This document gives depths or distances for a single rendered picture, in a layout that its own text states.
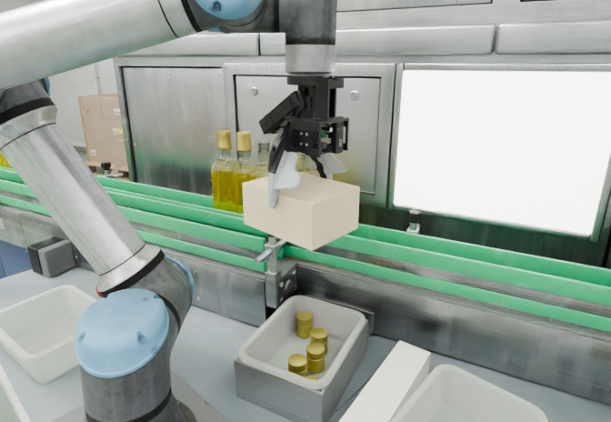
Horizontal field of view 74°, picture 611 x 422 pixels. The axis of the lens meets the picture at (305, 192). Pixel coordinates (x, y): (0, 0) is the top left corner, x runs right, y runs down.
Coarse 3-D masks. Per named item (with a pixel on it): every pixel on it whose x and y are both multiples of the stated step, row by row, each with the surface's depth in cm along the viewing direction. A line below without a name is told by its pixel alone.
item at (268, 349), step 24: (288, 312) 85; (312, 312) 86; (336, 312) 84; (360, 312) 82; (264, 336) 77; (288, 336) 85; (336, 336) 85; (264, 360) 77; (336, 360) 69; (312, 384) 64
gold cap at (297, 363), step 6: (294, 354) 74; (300, 354) 74; (288, 360) 73; (294, 360) 72; (300, 360) 72; (306, 360) 73; (288, 366) 72; (294, 366) 71; (300, 366) 71; (306, 366) 73; (294, 372) 72; (300, 372) 72; (306, 372) 73
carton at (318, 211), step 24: (264, 192) 66; (288, 192) 65; (312, 192) 65; (336, 192) 65; (264, 216) 67; (288, 216) 63; (312, 216) 60; (336, 216) 64; (288, 240) 65; (312, 240) 61
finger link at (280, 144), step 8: (280, 128) 63; (280, 136) 62; (272, 144) 62; (280, 144) 62; (288, 144) 63; (272, 152) 62; (280, 152) 62; (272, 160) 62; (280, 160) 62; (272, 168) 62
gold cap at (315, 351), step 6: (306, 348) 76; (312, 348) 75; (318, 348) 75; (324, 348) 76; (306, 354) 76; (312, 354) 74; (318, 354) 74; (324, 354) 75; (312, 360) 75; (318, 360) 75; (324, 360) 76; (312, 366) 75; (318, 366) 75; (324, 366) 76; (312, 372) 75; (318, 372) 75
